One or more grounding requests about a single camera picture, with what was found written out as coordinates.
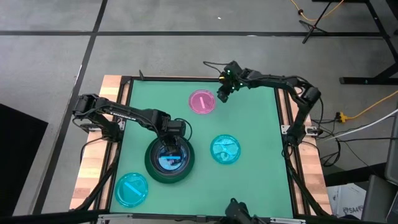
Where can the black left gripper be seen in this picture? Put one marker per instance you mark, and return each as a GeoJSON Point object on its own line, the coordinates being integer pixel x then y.
{"type": "Point", "coordinates": [175, 129]}

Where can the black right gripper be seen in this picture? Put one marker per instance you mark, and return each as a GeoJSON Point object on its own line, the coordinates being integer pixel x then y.
{"type": "Point", "coordinates": [231, 81]}

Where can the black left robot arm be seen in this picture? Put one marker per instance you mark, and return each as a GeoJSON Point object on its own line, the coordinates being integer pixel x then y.
{"type": "Point", "coordinates": [124, 113]}

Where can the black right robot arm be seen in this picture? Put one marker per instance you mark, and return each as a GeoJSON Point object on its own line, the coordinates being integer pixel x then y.
{"type": "Point", "coordinates": [311, 95]}

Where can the yellow tag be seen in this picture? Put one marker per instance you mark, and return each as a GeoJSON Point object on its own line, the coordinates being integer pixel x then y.
{"type": "Point", "coordinates": [221, 78]}

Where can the dark green round bowl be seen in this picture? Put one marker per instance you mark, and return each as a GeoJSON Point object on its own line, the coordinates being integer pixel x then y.
{"type": "Point", "coordinates": [187, 172]}

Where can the pink transparent plastic plate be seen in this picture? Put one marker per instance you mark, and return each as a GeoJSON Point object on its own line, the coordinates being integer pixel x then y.
{"type": "Point", "coordinates": [199, 107]}

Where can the green table mat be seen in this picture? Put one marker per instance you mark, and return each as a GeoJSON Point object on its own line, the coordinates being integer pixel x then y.
{"type": "Point", "coordinates": [248, 186]}

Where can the black angular object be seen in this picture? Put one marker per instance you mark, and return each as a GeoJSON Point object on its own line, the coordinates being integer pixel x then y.
{"type": "Point", "coordinates": [237, 211]}

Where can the black tripod stand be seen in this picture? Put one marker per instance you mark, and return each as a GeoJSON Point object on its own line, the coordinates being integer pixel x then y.
{"type": "Point", "coordinates": [312, 27]}

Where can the black desk stand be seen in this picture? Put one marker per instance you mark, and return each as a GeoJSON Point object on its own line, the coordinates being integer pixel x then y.
{"type": "Point", "coordinates": [367, 81]}

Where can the black floor mat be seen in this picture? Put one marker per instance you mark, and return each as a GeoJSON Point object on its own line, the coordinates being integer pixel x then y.
{"type": "Point", "coordinates": [18, 155]}

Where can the white cardboard box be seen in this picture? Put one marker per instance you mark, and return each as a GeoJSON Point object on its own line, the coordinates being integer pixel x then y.
{"type": "Point", "coordinates": [348, 202]}

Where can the grey chair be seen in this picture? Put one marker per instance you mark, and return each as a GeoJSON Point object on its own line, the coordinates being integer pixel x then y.
{"type": "Point", "coordinates": [377, 199]}

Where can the black table frame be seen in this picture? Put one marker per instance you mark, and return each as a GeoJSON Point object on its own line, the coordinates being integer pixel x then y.
{"type": "Point", "coordinates": [281, 84]}

